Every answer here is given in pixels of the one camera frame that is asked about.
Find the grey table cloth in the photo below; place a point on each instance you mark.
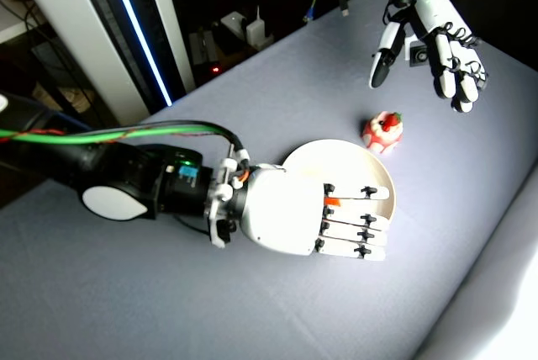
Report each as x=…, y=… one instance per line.
x=294, y=313

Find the wrist camera on white bracket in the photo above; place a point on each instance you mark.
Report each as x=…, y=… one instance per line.
x=418, y=56

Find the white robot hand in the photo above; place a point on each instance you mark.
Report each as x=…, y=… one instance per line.
x=437, y=11
x=281, y=208

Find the red white strawberry toy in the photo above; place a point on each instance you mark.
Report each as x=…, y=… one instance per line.
x=382, y=137

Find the white shelf board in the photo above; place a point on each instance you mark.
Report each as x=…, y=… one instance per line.
x=12, y=23

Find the cream round plate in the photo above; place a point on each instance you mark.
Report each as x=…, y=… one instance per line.
x=336, y=158

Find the black power brick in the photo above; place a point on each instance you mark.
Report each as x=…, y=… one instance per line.
x=204, y=49

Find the white column with blue light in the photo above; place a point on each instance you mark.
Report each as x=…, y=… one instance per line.
x=75, y=19

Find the flat white power adapter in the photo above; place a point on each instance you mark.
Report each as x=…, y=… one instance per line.
x=233, y=21

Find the tall white power adapter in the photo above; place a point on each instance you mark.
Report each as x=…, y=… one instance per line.
x=255, y=32

